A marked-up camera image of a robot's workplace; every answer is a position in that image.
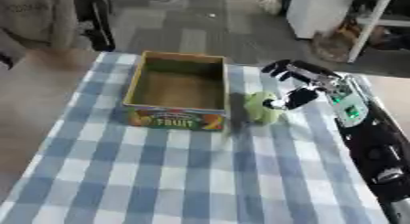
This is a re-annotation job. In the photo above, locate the white shelf frame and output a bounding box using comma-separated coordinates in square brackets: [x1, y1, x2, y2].
[346, 0, 410, 64]

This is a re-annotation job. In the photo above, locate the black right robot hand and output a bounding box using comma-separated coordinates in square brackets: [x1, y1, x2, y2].
[259, 59, 343, 111]

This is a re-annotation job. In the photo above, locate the person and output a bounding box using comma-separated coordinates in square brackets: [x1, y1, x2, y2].
[0, 0, 81, 70]

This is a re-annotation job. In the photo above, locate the white cabinet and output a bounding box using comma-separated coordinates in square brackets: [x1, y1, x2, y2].
[285, 0, 359, 40]

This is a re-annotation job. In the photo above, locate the light green toy fruit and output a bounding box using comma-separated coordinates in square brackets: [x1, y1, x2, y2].
[242, 91, 287, 125]

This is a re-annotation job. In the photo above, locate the tan cardboard box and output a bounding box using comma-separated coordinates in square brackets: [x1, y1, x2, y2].
[122, 50, 232, 132]

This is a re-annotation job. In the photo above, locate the black chair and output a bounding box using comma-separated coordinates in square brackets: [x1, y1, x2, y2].
[71, 0, 117, 53]

